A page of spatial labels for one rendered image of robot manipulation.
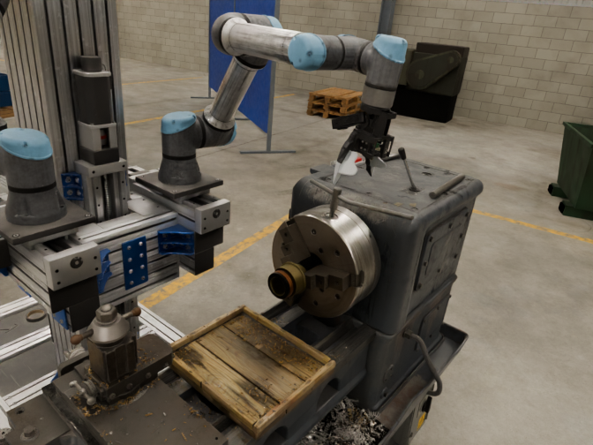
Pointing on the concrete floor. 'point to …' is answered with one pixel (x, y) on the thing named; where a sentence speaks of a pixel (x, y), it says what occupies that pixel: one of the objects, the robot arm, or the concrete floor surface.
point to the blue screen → (251, 108)
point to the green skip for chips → (575, 172)
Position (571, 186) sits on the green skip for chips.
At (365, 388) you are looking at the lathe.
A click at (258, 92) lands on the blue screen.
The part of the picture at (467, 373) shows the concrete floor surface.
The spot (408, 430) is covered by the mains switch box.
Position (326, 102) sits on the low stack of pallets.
